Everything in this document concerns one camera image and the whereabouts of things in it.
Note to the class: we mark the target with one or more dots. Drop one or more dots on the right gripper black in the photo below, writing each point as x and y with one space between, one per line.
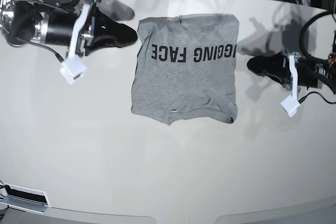
100 31

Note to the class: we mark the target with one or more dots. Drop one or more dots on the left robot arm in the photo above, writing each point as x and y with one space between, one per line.
316 42

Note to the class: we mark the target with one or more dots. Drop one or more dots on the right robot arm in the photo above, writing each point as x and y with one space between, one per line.
20 19

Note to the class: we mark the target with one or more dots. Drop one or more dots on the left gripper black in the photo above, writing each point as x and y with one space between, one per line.
276 67

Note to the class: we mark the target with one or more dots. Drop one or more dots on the grey t-shirt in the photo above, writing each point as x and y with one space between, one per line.
186 68

